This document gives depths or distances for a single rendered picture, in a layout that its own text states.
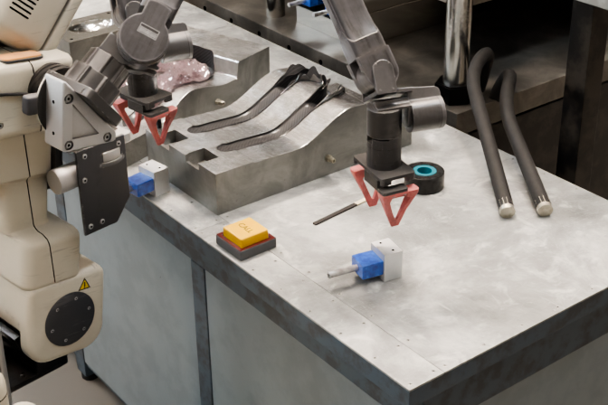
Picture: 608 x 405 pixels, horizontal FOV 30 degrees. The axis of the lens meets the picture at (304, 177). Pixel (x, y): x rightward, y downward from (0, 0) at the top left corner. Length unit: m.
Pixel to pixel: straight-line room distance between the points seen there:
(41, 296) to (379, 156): 0.63
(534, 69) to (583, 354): 1.02
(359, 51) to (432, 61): 1.12
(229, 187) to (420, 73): 0.84
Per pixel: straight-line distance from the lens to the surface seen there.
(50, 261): 1.99
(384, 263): 1.96
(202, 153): 2.25
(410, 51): 3.00
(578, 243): 2.13
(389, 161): 1.86
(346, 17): 1.85
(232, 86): 2.61
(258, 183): 2.21
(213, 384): 2.42
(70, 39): 2.93
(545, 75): 2.89
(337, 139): 2.31
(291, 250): 2.06
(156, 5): 1.77
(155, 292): 2.51
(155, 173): 2.24
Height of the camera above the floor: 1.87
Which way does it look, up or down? 28 degrees down
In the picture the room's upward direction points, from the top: 1 degrees counter-clockwise
